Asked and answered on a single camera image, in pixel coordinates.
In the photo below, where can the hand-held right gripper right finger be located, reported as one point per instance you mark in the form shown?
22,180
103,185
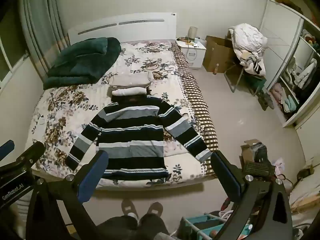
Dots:
227,177

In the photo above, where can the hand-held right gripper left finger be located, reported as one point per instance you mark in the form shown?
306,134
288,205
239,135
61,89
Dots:
92,177

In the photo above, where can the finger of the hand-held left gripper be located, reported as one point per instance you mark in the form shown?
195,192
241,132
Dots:
6,148
32,151

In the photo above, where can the striped knit sweater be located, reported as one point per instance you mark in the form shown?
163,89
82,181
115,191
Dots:
132,135

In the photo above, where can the pile of mixed clothes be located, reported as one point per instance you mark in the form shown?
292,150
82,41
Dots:
252,62

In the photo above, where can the small cardboard box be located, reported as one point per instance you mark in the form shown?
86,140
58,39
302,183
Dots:
247,152

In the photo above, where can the black keyboard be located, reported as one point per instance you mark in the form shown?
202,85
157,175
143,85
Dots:
258,169

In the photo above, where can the grey slipper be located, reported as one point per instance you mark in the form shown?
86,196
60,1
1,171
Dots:
129,210
154,208

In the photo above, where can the floral bed quilt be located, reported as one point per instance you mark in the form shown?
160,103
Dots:
62,110

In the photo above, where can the pink plastic bag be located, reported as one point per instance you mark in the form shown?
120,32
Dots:
279,166

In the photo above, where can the teal laundry basket rack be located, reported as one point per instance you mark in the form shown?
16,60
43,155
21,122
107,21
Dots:
200,226

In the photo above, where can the person's right leg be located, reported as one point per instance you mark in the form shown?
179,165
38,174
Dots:
153,226

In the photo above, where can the beige bedding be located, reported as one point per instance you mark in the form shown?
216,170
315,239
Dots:
306,200

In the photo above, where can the checkered bed sheet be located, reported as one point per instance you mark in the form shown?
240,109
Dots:
197,97

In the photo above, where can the window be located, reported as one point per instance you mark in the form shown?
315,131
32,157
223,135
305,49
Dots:
10,55

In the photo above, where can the folded white garment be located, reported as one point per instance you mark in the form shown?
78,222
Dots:
128,91

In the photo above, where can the metal folding chair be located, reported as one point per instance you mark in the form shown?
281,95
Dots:
233,77

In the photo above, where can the dark green blanket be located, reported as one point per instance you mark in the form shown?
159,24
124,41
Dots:
82,60

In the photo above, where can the folded beige garment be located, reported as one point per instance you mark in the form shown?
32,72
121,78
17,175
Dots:
131,80

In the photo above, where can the brown bottle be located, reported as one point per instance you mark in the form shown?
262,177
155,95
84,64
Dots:
216,70

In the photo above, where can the large cardboard box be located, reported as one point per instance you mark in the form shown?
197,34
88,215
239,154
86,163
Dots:
217,55

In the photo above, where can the grey striped curtains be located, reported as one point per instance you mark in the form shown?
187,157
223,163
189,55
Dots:
41,27

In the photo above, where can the white nightstand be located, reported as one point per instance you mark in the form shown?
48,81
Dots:
193,55

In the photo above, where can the hanging white jacket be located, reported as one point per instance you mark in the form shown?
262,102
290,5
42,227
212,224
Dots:
306,73

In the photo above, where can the small white container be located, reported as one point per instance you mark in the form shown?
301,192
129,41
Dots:
197,41

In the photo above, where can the white duvet pile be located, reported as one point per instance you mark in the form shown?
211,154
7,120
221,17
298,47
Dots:
248,38

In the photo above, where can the white wardrobe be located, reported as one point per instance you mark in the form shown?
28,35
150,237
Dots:
277,37

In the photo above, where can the beige table lamp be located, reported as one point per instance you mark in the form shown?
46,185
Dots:
193,32

